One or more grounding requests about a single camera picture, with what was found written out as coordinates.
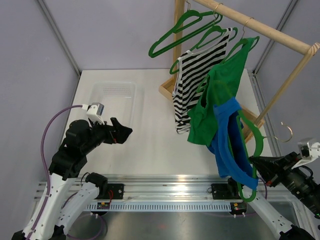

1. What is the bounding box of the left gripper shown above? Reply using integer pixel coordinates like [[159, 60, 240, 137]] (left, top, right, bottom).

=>
[[82, 116, 133, 154]]

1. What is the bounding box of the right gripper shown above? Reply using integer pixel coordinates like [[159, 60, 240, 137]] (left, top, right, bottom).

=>
[[250, 149, 320, 215]]

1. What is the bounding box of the blue tank top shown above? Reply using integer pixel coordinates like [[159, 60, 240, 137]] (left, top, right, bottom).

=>
[[207, 97, 258, 190]]

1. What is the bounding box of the green hanger of blue top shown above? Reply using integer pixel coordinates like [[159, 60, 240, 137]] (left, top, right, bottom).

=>
[[234, 109, 294, 203]]

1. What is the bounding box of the striped black white tank top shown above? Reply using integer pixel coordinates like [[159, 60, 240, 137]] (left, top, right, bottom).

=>
[[172, 28, 234, 134]]

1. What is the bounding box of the green tank top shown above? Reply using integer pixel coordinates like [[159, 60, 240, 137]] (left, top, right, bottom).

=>
[[187, 39, 255, 146]]

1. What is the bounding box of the green hanger of striped top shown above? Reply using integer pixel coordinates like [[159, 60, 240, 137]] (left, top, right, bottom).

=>
[[169, 12, 239, 75]]

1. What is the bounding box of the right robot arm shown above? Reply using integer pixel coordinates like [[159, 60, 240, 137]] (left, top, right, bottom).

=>
[[224, 152, 320, 240]]

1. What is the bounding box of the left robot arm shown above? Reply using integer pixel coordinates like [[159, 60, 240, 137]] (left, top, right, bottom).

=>
[[12, 117, 133, 240]]

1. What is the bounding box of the empty green hanger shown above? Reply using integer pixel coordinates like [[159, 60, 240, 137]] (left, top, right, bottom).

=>
[[148, 10, 223, 58], [148, 0, 218, 58]]

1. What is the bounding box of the white plastic basket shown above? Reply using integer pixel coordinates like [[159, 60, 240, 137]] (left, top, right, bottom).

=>
[[88, 81, 136, 127]]

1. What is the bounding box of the wooden clothes rack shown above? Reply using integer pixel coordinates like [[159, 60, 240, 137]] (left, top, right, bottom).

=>
[[158, 0, 320, 128]]

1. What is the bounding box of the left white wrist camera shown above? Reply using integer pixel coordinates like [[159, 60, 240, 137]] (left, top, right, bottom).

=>
[[81, 102, 105, 125]]

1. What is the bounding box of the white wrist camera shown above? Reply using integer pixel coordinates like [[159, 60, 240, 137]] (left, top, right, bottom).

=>
[[81, 102, 105, 125], [294, 137, 320, 168]]

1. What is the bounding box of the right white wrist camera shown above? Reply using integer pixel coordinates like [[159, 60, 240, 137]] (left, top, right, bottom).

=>
[[294, 137, 320, 168]]

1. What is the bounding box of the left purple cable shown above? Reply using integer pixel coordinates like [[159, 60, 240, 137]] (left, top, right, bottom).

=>
[[24, 104, 83, 240]]

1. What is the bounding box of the aluminium mounting rail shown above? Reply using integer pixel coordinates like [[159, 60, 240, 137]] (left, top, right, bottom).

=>
[[32, 174, 296, 202]]

